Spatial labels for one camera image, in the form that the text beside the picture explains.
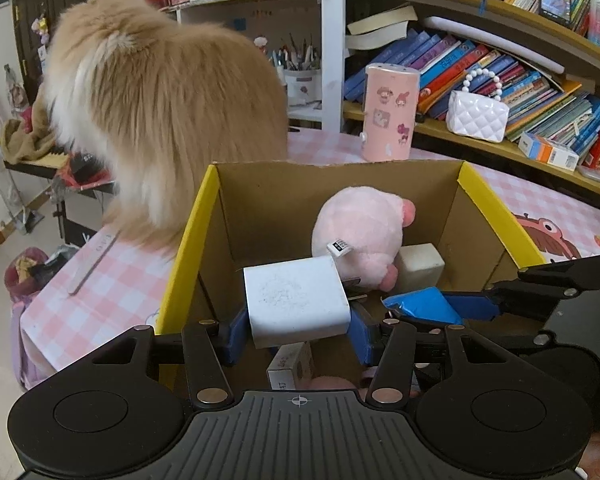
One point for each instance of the white pen holder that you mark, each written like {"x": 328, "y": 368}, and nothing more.
{"x": 302, "y": 87}

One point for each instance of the white quilted handbag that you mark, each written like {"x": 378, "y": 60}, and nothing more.
{"x": 477, "y": 117}

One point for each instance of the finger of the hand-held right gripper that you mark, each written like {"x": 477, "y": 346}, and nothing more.
{"x": 475, "y": 307}
{"x": 530, "y": 332}

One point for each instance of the blue orange white box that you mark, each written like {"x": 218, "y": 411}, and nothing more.
{"x": 547, "y": 152}

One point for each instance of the pink waste bin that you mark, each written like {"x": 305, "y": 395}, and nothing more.
{"x": 25, "y": 275}

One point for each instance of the row of colourful books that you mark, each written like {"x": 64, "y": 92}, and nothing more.
{"x": 530, "y": 95}

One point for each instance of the pink pig plush toy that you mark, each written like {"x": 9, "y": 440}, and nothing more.
{"x": 360, "y": 225}

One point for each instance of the brown cloth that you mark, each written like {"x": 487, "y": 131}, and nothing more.
{"x": 27, "y": 137}

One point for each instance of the pink checked table mat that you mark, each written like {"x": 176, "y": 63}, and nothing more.
{"x": 105, "y": 300}

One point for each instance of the wooden bookshelf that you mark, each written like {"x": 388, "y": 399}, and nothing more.
{"x": 332, "y": 60}

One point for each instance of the blue plastic packet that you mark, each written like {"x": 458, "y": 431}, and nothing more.
{"x": 422, "y": 307}

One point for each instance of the white rectangular block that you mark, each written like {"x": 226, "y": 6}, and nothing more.
{"x": 420, "y": 265}

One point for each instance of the pink cylinder container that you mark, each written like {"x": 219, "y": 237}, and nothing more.
{"x": 387, "y": 115}

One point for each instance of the black side table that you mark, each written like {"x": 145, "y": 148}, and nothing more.
{"x": 75, "y": 200}

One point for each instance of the clear plastic ruler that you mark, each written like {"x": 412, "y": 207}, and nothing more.
{"x": 92, "y": 265}

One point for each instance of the tan fluffy cat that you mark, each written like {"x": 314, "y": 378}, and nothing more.
{"x": 155, "y": 110}

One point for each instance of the dark wooden door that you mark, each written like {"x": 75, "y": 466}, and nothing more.
{"x": 45, "y": 5}

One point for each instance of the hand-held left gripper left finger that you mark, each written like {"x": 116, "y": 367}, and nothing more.
{"x": 234, "y": 342}

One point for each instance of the thick cream-paged book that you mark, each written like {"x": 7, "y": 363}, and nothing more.
{"x": 380, "y": 27}

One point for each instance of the small white carton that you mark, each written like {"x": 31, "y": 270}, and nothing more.
{"x": 287, "y": 367}

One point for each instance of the white charger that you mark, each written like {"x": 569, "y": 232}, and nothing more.
{"x": 295, "y": 300}

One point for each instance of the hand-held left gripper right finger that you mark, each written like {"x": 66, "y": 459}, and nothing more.
{"x": 364, "y": 342}

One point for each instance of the yellow cardboard box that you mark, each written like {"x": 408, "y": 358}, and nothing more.
{"x": 260, "y": 210}

